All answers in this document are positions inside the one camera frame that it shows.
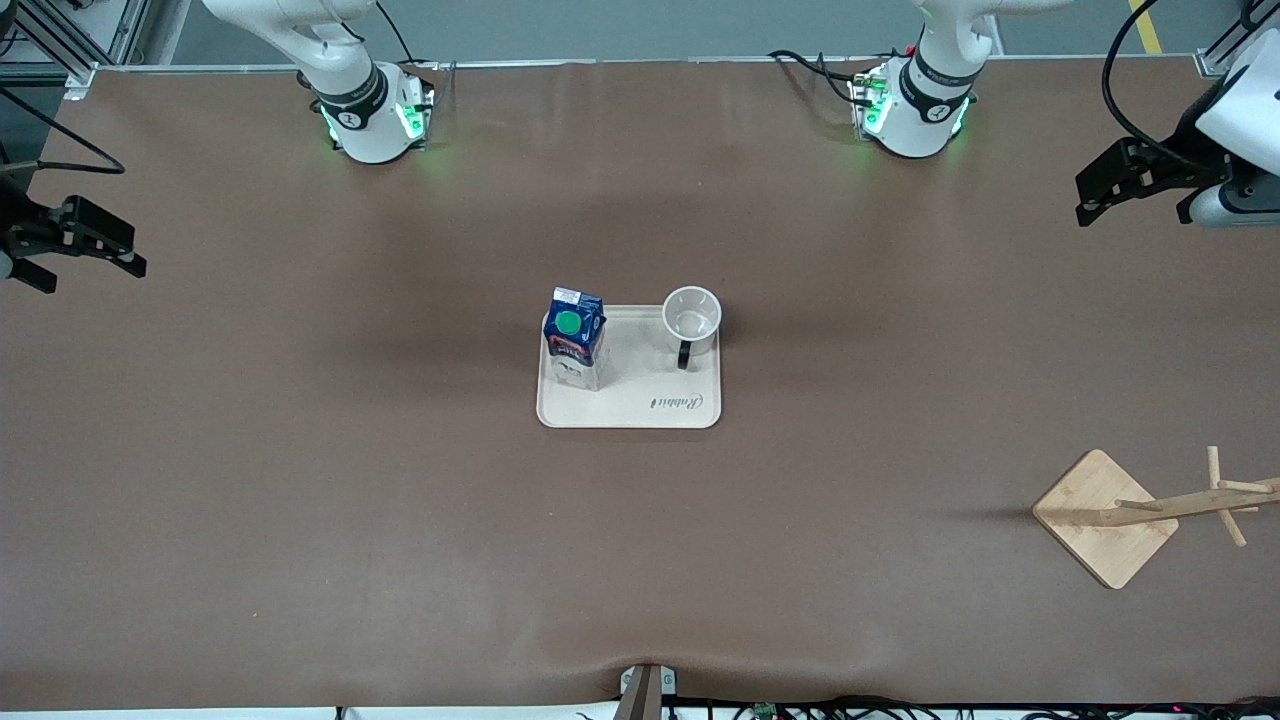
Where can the brown table mat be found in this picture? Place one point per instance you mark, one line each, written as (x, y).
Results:
(640, 550)

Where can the wooden cup stand with pegs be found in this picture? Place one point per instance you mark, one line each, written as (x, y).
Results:
(1090, 520)

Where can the beige tray with bear print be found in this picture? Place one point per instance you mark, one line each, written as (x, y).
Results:
(630, 400)

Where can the small green circuit board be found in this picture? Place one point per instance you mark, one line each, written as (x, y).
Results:
(765, 711)

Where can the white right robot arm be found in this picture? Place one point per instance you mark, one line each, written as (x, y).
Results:
(360, 120)

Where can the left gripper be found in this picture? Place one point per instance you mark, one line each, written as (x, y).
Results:
(1176, 164)

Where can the blue milk carton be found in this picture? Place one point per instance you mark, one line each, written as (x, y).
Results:
(575, 340)

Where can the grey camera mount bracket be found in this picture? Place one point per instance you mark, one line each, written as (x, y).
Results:
(645, 695)

